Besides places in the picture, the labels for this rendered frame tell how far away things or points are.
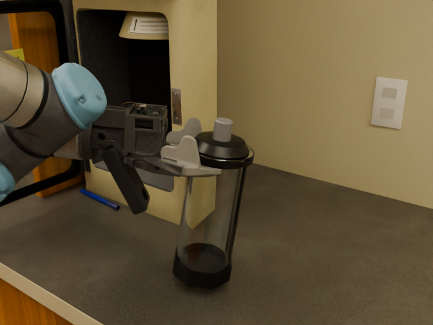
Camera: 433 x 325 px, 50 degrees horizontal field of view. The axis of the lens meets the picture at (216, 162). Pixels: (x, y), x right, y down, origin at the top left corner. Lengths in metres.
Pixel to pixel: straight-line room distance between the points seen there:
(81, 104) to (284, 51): 0.77
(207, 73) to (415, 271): 0.53
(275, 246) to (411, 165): 0.42
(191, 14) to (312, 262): 0.50
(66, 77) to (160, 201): 0.51
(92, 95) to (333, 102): 0.75
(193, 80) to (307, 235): 0.39
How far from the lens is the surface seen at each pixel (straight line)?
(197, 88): 0.92
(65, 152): 0.72
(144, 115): 0.68
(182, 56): 0.87
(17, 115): 0.55
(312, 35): 1.20
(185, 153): 0.67
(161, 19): 0.96
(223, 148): 0.67
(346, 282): 0.86
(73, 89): 0.56
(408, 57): 1.13
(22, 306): 1.05
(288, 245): 0.94
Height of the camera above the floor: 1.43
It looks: 22 degrees down
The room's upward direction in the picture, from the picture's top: straight up
